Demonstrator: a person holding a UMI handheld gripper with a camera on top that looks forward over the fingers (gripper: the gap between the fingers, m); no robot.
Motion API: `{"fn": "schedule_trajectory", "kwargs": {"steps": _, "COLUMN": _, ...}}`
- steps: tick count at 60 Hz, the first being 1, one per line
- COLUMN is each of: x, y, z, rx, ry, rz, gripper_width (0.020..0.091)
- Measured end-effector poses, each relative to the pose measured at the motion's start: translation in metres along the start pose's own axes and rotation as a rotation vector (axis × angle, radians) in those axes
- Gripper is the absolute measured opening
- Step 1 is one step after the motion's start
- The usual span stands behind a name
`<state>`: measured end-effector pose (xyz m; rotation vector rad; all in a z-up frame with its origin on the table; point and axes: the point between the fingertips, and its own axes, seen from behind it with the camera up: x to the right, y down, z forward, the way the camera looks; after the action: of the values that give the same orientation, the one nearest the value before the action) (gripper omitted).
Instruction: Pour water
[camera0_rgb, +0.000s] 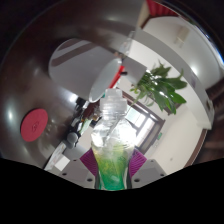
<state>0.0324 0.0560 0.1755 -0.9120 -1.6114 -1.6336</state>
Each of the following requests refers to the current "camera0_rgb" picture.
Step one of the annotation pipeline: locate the grey microphone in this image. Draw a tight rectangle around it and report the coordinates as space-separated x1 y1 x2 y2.
66 131 80 150

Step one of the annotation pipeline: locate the red plastic basket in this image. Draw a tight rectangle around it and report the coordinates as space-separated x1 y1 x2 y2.
108 64 125 90

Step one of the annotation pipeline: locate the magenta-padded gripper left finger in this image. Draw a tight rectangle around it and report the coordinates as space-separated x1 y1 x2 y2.
59 148 100 190

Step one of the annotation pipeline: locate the printed paper leaflet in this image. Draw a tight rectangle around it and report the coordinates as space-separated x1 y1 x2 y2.
43 141 68 172

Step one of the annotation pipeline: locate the red carpeted staircase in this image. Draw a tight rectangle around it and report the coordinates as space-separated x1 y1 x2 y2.
145 0 180 18

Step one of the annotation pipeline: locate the flat round red coaster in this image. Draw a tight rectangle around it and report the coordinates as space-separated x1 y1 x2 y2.
20 108 49 143

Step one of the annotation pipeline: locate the clear bottle with green drink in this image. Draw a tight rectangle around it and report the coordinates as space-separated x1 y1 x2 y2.
90 88 137 191

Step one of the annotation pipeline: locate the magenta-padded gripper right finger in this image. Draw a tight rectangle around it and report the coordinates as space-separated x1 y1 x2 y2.
127 148 167 190

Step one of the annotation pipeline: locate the white wall radiator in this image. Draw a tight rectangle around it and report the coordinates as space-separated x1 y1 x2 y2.
174 25 191 48

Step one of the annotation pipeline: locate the brown wooden glazed door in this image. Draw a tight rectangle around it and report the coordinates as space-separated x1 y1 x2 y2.
121 89 166 152

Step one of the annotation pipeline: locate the potted plant in white pot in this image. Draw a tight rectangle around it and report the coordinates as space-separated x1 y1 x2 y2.
121 58 188 116

